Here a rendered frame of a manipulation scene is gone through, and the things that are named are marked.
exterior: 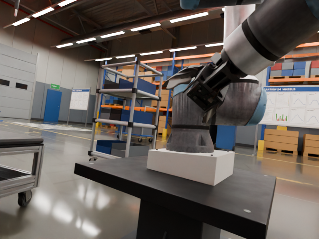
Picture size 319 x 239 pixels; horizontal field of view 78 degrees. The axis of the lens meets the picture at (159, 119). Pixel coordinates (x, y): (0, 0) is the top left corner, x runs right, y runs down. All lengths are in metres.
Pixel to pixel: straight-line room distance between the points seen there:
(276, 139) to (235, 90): 8.49
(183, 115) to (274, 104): 5.24
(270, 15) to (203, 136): 0.48
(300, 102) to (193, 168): 5.36
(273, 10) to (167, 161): 0.52
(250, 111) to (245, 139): 9.76
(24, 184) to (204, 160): 0.83
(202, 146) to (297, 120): 5.20
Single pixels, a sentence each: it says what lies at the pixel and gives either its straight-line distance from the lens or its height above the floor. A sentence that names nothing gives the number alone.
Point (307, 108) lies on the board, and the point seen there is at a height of 1.32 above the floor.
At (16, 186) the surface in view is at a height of 0.13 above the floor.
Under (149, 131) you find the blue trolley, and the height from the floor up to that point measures 0.31.
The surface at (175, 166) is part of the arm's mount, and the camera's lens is 0.69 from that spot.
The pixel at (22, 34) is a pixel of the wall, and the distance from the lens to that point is 14.64.
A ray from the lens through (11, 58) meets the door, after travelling 14.06.
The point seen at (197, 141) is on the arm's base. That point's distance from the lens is 0.72.
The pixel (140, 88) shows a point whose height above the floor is 0.79.
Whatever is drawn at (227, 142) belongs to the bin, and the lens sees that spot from 5.77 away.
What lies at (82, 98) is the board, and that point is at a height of 1.40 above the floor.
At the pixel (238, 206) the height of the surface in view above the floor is 0.30.
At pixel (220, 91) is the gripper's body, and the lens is 0.43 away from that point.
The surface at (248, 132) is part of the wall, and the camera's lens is 10.50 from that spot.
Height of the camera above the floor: 0.46
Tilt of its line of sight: 2 degrees up
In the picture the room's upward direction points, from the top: 7 degrees clockwise
